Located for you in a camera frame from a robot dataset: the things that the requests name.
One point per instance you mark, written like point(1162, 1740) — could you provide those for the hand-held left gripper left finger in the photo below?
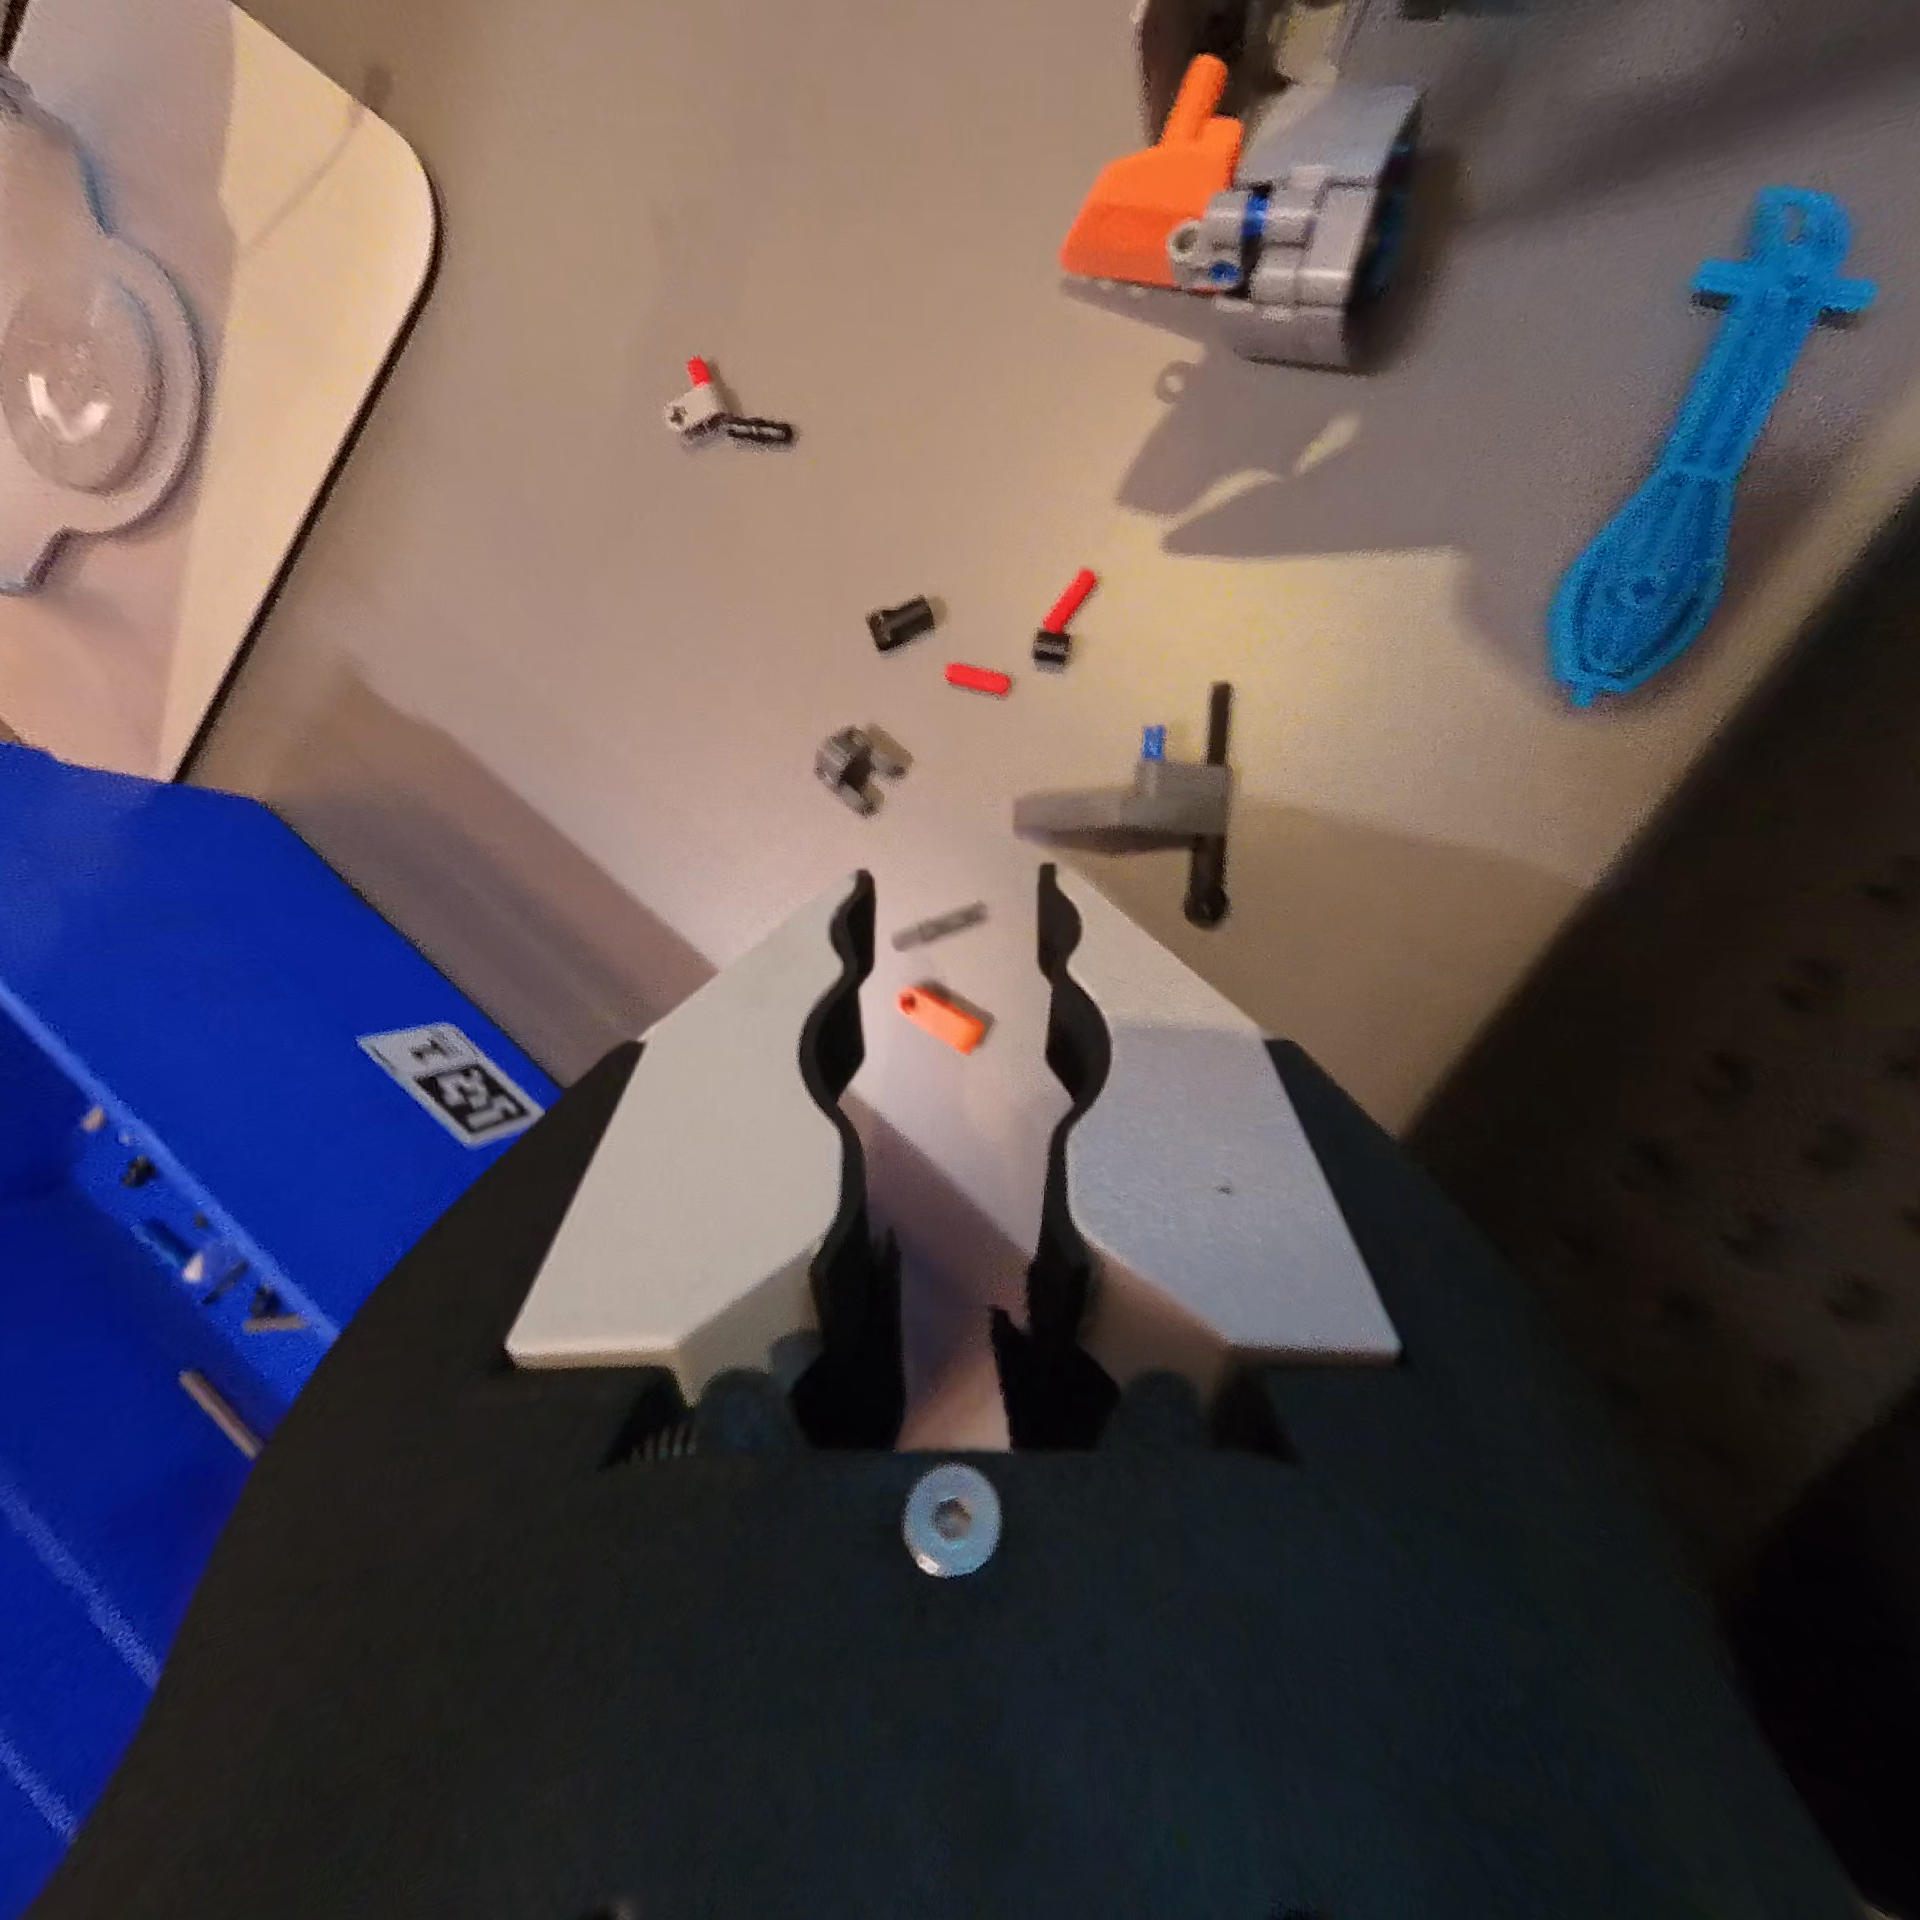
point(706, 1201)

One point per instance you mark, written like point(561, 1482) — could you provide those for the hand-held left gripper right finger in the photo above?
point(1228, 1216)

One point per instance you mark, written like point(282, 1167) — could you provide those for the orange toy connector block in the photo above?
point(946, 1018)

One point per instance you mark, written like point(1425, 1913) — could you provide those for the grey bent toy beam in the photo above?
point(1141, 805)

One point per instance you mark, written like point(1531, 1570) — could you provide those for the dark grey toy connector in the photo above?
point(863, 766)

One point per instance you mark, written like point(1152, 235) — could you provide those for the pile of grey toy parts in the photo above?
point(195, 1244)

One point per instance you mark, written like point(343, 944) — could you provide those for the red toy pin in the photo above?
point(977, 676)
point(1071, 599)

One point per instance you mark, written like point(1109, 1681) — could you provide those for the blue plastic bin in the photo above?
point(152, 963)

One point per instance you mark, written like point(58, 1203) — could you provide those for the dark grey toy pin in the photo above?
point(938, 922)

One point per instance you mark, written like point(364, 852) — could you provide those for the black studded mat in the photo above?
point(1725, 1124)

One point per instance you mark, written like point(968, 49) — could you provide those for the white red black connector piece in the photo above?
point(692, 410)

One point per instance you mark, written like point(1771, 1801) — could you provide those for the blue plastic toy tool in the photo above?
point(1696, 480)

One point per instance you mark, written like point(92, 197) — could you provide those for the white stand base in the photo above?
point(301, 376)

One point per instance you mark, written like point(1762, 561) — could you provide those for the grey orange toy robot head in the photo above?
point(1154, 227)

